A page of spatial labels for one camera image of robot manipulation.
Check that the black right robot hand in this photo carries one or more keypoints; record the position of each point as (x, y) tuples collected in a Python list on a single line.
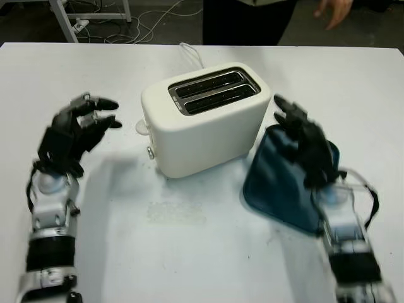
[(309, 142)]

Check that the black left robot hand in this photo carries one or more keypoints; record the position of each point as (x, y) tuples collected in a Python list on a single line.
[(85, 132)]

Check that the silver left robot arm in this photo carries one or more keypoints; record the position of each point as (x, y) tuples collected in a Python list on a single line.
[(50, 221)]

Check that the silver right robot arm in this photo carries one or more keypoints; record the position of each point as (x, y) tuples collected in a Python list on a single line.
[(350, 246)]

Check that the white two-slot toaster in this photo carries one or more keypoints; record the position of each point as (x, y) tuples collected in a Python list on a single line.
[(202, 139)]

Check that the person's bare hand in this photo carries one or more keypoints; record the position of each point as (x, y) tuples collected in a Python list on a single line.
[(337, 12)]

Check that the person in white top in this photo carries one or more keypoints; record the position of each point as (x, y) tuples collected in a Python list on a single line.
[(246, 19)]

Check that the dark blue plastic tray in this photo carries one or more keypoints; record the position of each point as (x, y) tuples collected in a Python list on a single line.
[(274, 176)]

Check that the white power strip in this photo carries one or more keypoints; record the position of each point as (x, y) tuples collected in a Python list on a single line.
[(80, 25)]

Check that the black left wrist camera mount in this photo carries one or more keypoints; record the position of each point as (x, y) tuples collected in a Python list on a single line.
[(55, 145)]

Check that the white metal table frame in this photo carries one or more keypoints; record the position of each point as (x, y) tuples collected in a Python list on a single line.
[(63, 17)]

